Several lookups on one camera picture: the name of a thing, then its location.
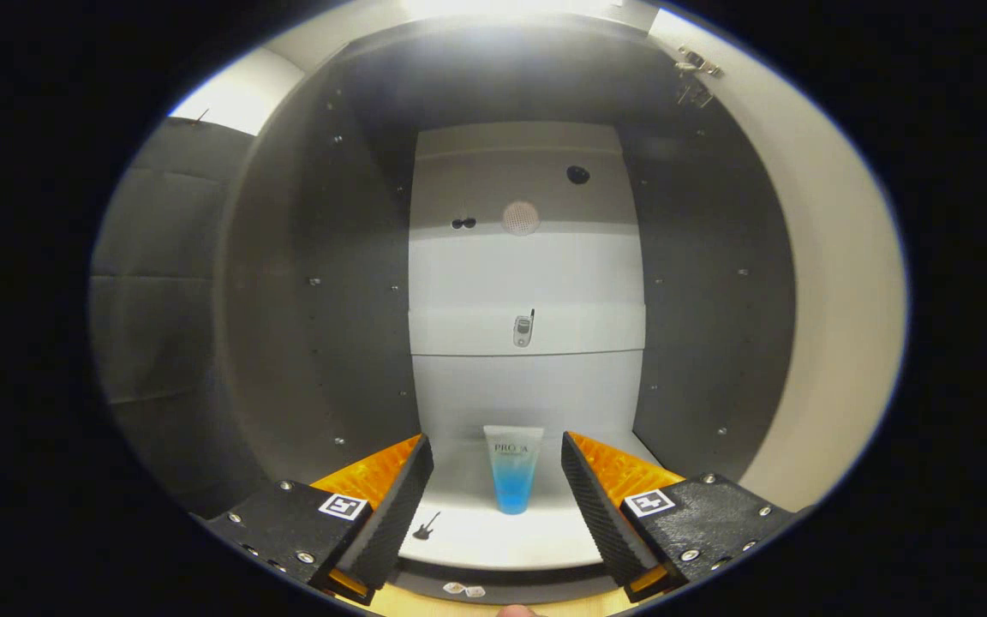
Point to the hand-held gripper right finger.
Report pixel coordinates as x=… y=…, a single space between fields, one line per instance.
x=601 y=514

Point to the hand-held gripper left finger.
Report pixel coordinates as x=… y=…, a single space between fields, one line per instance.
x=395 y=514

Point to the white and blue cosmetic tube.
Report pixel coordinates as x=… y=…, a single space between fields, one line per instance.
x=513 y=480

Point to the dark cabinet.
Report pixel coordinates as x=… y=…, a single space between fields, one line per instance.
x=322 y=300

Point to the black backdrop cloth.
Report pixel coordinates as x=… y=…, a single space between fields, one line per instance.
x=159 y=300

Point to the metal door hinge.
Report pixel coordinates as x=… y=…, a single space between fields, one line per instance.
x=697 y=73

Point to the wide ceiling light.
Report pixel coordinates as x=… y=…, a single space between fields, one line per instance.
x=511 y=7

